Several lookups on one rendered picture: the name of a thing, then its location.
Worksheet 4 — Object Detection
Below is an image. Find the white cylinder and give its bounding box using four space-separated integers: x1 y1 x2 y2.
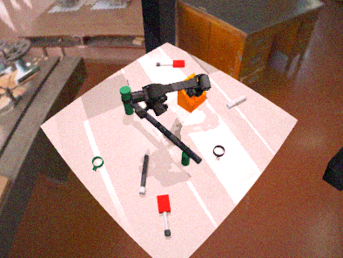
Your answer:
226 94 247 109

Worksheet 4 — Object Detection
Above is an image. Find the red-handled screwdriver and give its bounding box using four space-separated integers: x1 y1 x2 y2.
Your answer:
157 60 185 67
157 194 171 236

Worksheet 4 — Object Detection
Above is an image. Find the dark green cylinder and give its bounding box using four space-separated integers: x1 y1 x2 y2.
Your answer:
119 86 134 115

